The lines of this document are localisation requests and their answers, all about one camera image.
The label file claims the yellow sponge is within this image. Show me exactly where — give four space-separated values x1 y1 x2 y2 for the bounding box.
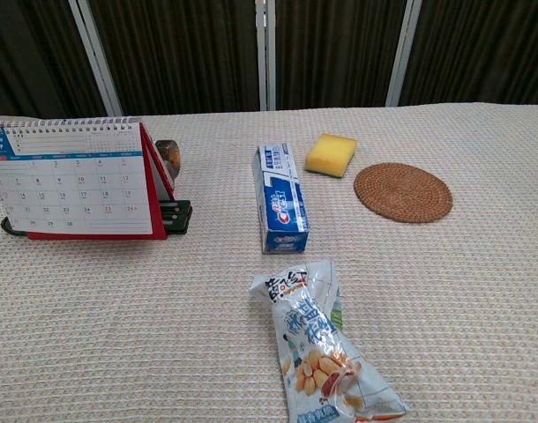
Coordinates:
304 132 359 179

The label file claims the round woven rattan coaster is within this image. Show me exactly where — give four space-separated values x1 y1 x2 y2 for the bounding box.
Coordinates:
353 162 454 224

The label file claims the brown tape roll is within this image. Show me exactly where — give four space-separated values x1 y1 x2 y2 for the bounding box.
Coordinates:
154 139 183 182

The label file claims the beige woven tablecloth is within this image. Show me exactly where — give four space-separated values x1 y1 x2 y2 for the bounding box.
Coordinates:
0 103 538 423

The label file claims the white peanut snack bag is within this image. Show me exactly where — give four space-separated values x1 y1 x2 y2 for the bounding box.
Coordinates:
248 259 411 423

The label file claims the red desk calendar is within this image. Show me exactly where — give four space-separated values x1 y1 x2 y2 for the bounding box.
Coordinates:
0 116 176 241

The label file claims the blue white toothpaste box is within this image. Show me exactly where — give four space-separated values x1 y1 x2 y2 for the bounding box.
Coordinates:
251 143 310 256

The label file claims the white partition frame post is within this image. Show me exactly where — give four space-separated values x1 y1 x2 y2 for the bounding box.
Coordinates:
67 0 123 117
254 0 278 112
385 0 424 108

